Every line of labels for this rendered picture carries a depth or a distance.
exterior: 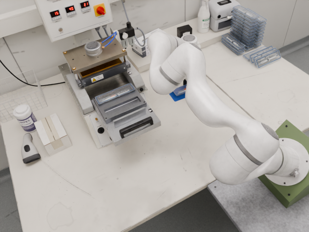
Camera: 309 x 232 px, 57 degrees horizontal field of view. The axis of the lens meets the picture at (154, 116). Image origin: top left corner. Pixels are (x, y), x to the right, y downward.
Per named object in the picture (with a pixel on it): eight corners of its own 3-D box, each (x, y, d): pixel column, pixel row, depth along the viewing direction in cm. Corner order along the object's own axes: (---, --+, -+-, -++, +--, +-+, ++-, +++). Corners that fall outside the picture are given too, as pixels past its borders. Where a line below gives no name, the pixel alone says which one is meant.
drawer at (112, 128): (92, 105, 138) (88, 94, 133) (133, 89, 144) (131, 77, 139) (115, 147, 120) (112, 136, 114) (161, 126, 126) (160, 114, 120)
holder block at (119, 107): (94, 101, 135) (92, 97, 133) (131, 86, 140) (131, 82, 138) (106, 124, 124) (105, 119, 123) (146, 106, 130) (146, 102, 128)
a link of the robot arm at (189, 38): (176, 61, 151) (192, 66, 147) (175, 39, 141) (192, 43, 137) (183, 52, 155) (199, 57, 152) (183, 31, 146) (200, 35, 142)
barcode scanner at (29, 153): (19, 140, 151) (13, 130, 145) (34, 134, 153) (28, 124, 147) (26, 168, 139) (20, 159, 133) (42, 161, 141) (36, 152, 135)
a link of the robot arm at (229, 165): (291, 161, 96) (262, 154, 79) (249, 191, 103) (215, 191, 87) (269, 134, 103) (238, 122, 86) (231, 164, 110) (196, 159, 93)
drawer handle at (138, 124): (120, 135, 119) (118, 129, 116) (151, 121, 123) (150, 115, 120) (122, 138, 118) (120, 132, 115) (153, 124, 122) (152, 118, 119)
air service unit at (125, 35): (115, 49, 162) (110, 26, 151) (138, 41, 166) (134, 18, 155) (118, 54, 159) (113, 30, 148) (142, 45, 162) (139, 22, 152)
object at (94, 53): (64, 60, 151) (56, 39, 141) (117, 41, 159) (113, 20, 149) (78, 86, 136) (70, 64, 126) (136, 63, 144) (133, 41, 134)
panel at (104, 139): (101, 147, 143) (88, 114, 136) (153, 123, 151) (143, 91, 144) (102, 148, 141) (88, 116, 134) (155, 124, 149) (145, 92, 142)
